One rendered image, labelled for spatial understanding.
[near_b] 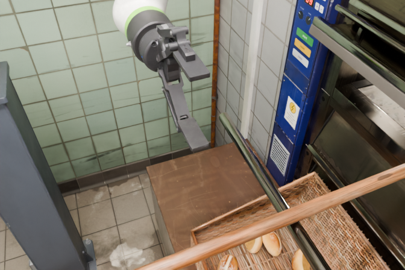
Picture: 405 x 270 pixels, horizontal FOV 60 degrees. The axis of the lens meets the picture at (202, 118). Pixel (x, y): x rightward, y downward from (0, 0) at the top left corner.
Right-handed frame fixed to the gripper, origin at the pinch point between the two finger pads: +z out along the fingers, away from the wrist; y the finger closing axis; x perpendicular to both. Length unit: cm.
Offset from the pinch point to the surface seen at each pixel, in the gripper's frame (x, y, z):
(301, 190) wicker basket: -49, 72, -22
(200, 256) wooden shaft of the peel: 2.7, 28.7, 7.5
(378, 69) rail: -40.8, 5.9, -4.9
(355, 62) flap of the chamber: -40.6, 7.8, -10.4
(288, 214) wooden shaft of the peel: -17.0, 28.0, 6.4
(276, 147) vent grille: -53, 73, -46
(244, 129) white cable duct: -55, 91, -76
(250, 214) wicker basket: -29, 77, -23
